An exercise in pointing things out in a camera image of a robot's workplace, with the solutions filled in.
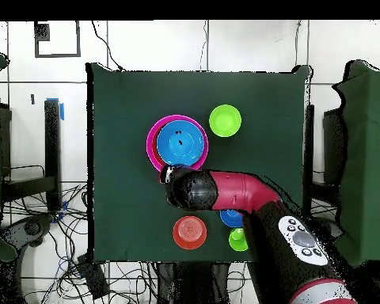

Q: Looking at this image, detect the green small bowl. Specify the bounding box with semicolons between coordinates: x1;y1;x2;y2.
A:
208;104;242;139

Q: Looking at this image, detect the pink large bowl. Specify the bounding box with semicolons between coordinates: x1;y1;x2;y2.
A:
146;114;209;173

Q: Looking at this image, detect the blue medium bowl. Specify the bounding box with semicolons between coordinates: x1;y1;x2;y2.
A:
155;120;206;168

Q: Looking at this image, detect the orange small bowl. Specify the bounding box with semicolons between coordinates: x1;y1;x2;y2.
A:
172;215;208;251

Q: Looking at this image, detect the dark green tablecloth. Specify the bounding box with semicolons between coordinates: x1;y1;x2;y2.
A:
85;62;311;264

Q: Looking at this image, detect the dark blue small bowl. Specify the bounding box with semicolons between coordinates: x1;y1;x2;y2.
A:
218;208;245;229

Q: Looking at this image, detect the green plastic cup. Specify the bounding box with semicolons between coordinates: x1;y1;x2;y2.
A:
228;227;249;253

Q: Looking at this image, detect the black power strip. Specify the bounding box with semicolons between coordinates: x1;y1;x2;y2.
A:
76;253;111;300

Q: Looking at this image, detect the black floor stand base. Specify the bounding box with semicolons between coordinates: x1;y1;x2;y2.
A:
1;213;55;249

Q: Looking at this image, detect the black frame with blue tape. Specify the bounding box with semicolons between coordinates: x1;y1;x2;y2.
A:
0;97;66;224

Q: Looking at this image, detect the black cable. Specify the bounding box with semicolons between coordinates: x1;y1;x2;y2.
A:
90;20;125;73

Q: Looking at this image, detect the black post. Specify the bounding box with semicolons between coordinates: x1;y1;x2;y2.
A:
303;104;316;219

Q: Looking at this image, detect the black square floor frame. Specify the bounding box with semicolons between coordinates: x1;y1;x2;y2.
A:
33;20;82;59

